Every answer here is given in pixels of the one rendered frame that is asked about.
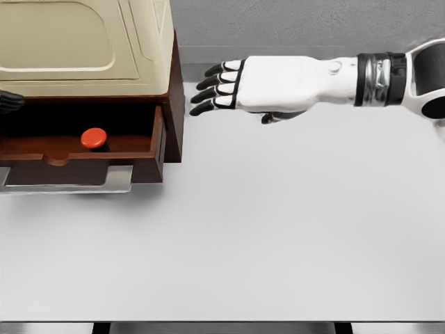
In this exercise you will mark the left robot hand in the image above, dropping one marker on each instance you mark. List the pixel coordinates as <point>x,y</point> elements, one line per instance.
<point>8,102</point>

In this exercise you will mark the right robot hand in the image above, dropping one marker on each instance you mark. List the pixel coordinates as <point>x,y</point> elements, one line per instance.
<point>274,83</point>

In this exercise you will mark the red button switch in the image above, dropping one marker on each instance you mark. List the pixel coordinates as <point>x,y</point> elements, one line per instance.
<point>94,139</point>

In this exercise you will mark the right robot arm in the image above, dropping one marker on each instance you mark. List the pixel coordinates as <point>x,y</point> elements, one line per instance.
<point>382,78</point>

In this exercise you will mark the cream and brown cabinet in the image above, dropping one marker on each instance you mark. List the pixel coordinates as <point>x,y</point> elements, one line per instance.
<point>104,52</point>

